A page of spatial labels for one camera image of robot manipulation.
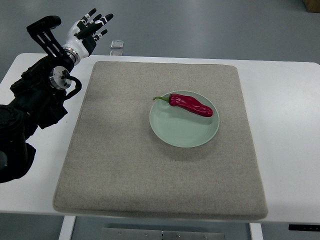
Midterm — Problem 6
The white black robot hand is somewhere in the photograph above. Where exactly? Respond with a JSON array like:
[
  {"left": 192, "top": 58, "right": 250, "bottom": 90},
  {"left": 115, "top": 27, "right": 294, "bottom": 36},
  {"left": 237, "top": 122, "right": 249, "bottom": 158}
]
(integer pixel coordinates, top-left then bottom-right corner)
[{"left": 62, "top": 8, "right": 114, "bottom": 65}]

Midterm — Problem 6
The red chili pepper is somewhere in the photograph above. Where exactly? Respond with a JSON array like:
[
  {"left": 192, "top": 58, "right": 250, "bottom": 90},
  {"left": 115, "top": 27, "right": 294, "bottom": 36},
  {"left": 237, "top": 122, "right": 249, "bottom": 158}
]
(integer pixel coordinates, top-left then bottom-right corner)
[{"left": 152, "top": 93, "right": 214, "bottom": 118}]

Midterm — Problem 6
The pale green plate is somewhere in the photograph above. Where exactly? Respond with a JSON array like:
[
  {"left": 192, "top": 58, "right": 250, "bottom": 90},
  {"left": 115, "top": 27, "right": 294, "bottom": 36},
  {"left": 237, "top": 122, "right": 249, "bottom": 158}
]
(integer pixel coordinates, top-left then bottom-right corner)
[{"left": 149, "top": 90, "right": 220, "bottom": 148}]

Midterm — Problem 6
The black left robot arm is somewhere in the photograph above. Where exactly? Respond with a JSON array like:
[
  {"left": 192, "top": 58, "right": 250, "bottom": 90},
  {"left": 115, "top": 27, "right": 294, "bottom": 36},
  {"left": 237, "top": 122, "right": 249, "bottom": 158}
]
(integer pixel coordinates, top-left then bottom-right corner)
[{"left": 0, "top": 15, "right": 82, "bottom": 183}]

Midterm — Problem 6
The clear floor socket cover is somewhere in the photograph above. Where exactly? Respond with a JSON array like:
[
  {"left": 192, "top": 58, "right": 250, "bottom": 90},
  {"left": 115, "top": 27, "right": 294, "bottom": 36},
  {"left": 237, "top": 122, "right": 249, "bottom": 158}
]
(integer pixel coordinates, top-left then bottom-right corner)
[{"left": 110, "top": 40, "right": 124, "bottom": 49}]

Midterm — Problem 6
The beige felt mat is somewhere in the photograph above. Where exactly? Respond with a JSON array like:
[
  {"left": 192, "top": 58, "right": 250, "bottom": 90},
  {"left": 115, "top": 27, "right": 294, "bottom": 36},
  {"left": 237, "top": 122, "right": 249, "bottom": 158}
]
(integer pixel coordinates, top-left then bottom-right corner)
[{"left": 53, "top": 61, "right": 268, "bottom": 220}]

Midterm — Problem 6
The white table left leg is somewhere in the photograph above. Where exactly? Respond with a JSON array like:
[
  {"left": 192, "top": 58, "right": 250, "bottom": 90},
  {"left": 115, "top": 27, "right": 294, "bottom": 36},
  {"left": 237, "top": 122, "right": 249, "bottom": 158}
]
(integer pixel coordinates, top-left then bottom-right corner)
[{"left": 58, "top": 216, "right": 76, "bottom": 240}]

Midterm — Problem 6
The white table leg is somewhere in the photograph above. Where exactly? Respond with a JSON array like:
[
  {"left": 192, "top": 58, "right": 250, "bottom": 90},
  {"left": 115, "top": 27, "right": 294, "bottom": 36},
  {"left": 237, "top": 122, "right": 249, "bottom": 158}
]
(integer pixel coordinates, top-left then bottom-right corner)
[
  {"left": 58, "top": 216, "right": 76, "bottom": 240},
  {"left": 249, "top": 223, "right": 264, "bottom": 240}
]

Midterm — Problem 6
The cardboard box corner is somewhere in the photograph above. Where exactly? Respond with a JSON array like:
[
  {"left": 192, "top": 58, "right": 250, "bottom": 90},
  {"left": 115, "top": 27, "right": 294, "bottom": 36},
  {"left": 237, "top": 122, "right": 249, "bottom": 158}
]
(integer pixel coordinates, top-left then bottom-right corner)
[{"left": 303, "top": 0, "right": 320, "bottom": 13}]

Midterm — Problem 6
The white table right leg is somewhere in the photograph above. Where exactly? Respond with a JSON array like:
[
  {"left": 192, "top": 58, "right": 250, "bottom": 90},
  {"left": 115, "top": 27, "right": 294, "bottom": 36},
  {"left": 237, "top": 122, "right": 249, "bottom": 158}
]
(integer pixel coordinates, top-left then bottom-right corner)
[{"left": 249, "top": 223, "right": 264, "bottom": 240}]

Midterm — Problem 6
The black table control panel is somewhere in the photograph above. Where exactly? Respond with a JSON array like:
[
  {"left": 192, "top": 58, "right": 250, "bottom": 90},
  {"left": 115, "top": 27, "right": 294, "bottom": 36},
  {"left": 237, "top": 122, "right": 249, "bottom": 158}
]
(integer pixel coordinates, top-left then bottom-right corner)
[{"left": 288, "top": 224, "right": 320, "bottom": 232}]

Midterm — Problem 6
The metal table base plate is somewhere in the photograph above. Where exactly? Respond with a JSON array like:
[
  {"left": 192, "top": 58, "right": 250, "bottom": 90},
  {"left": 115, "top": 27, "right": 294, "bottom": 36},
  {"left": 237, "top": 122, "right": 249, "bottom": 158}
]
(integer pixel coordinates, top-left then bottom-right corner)
[{"left": 100, "top": 228, "right": 226, "bottom": 240}]

